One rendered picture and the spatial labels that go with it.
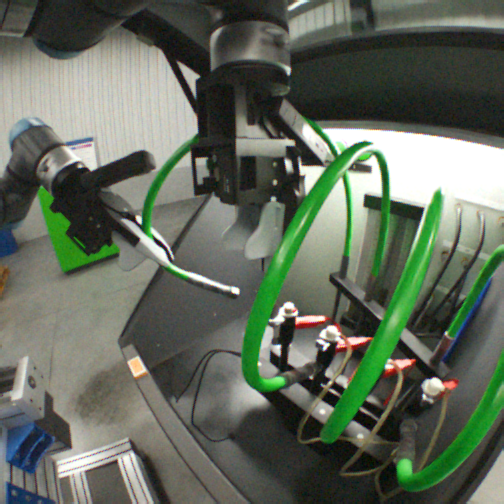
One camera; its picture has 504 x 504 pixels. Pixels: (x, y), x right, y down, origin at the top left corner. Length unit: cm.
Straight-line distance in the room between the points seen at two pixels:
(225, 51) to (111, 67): 700
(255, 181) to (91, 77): 700
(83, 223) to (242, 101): 26
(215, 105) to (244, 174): 7
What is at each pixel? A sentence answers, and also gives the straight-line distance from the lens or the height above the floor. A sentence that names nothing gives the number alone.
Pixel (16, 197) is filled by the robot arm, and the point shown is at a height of 136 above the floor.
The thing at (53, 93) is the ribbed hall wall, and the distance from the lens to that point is 713.
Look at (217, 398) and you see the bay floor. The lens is 62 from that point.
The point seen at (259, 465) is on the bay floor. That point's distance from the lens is 55.
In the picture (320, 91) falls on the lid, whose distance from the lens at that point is 54.
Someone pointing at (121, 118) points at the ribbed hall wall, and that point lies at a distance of 682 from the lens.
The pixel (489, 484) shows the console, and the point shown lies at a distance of 47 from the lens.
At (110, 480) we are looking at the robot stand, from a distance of 135.
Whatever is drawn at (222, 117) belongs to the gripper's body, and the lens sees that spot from 21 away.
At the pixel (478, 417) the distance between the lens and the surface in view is 17.
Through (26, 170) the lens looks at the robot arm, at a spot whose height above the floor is 140.
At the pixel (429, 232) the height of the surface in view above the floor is 133.
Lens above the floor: 137
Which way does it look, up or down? 26 degrees down
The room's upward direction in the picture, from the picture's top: 2 degrees counter-clockwise
